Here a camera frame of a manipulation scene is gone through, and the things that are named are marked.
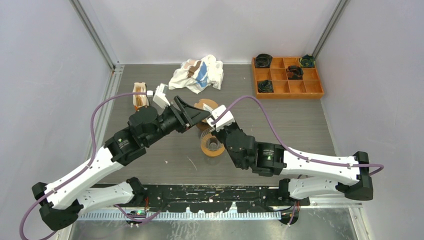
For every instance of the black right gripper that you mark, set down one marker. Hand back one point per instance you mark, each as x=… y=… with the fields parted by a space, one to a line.
x=218 y=133

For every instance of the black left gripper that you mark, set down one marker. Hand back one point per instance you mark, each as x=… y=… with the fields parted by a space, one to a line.
x=188 y=116

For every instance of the brown paper coffee filter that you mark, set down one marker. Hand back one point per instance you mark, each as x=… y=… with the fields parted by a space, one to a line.
x=198 y=105

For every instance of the white paper coffee filter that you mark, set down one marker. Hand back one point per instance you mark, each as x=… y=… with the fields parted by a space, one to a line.
x=209 y=108

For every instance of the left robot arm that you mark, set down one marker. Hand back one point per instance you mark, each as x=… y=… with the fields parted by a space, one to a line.
x=63 y=201

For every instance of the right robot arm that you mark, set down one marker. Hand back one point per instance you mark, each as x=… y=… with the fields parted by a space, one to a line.
x=312 y=174

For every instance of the orange coffee filter box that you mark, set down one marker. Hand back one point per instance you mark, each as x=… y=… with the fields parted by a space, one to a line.
x=140 y=100

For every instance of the crumpled white plastic bag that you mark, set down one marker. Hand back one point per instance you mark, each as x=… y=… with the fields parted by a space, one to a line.
x=197 y=74

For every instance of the rolled dark green tie front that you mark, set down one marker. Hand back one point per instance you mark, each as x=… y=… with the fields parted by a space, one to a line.
x=265 y=86

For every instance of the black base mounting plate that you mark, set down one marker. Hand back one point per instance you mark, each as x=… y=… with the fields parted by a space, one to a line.
x=212 y=198

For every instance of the orange wooden compartment tray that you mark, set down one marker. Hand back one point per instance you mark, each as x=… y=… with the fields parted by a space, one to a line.
x=284 y=86

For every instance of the rolled dark tie back left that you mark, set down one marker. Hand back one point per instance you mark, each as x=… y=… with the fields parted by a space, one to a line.
x=263 y=61

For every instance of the rolled orange floral tie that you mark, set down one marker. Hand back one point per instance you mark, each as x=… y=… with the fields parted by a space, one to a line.
x=294 y=72

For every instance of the rolled green floral tie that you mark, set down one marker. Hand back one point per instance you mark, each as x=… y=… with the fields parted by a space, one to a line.
x=307 y=61

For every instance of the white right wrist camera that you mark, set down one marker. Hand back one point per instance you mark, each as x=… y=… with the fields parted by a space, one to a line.
x=220 y=118

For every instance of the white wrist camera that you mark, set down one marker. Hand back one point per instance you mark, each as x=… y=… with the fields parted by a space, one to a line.
x=158 y=96
x=220 y=118

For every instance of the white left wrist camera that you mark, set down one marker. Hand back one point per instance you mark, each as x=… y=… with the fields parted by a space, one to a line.
x=158 y=96

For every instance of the aluminium frame rail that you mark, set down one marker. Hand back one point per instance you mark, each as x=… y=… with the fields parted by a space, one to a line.
x=134 y=215

